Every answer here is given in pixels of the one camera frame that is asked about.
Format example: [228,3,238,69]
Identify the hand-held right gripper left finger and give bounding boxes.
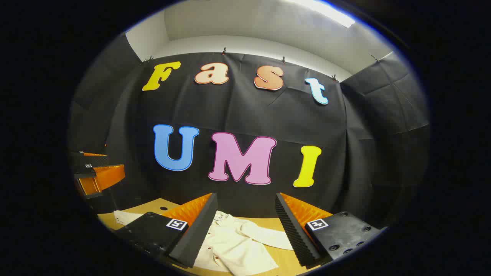
[114,193,218,269]

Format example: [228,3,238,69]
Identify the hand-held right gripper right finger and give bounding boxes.
[275,193,388,268]

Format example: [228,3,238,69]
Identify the white button shirt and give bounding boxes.
[114,210,294,276]

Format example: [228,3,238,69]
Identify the black backdrop cloth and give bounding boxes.
[68,33,430,230]

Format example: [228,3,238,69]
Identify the ceiling light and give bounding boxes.
[292,0,356,28]

